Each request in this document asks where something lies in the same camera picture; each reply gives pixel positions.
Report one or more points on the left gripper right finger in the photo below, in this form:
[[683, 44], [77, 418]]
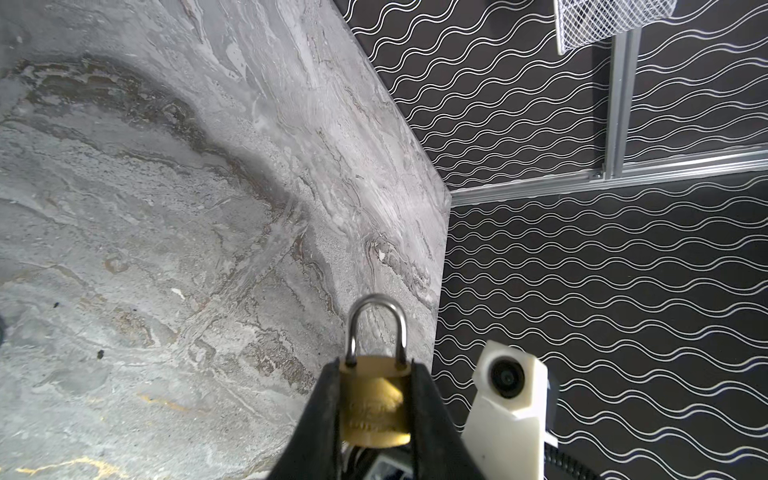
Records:
[[438, 452]]

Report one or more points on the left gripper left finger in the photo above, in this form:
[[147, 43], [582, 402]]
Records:
[[314, 449]]

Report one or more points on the brass padlock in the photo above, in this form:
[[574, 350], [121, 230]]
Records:
[[375, 390]]

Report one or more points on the white mesh basket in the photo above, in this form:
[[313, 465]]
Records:
[[583, 22]]

